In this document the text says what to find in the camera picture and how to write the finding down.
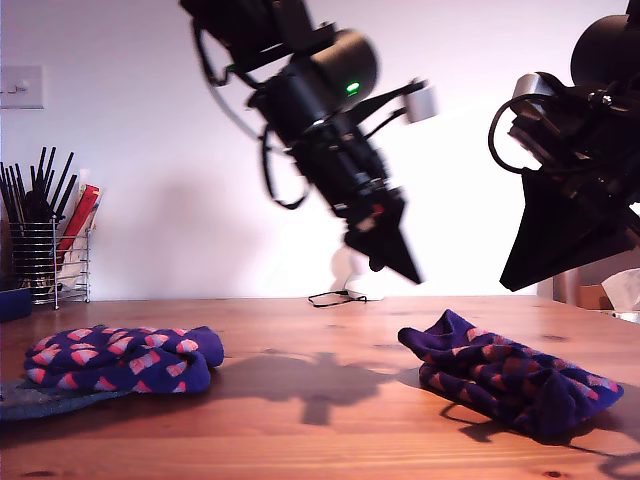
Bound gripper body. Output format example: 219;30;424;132
289;119;405;235

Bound purple patterned sock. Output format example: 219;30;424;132
398;308;625;444
23;324;225;395

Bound wooden chair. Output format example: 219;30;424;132
549;202;640;311

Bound brown cardboard box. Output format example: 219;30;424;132
578;284;614;310

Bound white tissue paper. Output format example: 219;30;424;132
601;268;640;314

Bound red paper packet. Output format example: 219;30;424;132
57;183;104;254

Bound black chopstick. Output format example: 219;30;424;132
42;146;59;201
14;162;29;224
0;162;24;239
32;146;48;197
51;151;77;221
58;173;80;222

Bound white paper napkins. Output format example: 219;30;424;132
60;234;92;296

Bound blue box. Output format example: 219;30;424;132
0;287;32;324

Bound white round security camera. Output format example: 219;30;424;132
329;244;387;303

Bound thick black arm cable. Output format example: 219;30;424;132
258;130;312;211

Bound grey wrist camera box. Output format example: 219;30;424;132
349;78;440;140
512;72;556;104

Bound thin black camera cable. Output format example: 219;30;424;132
487;93;534;175

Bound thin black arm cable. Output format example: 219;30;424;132
191;19;267;142

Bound wire napkin rack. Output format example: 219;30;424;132
52;227;94;310

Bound wire utensil holder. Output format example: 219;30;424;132
8;219;60;306

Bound white wall light switch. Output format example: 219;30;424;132
0;64;44;110

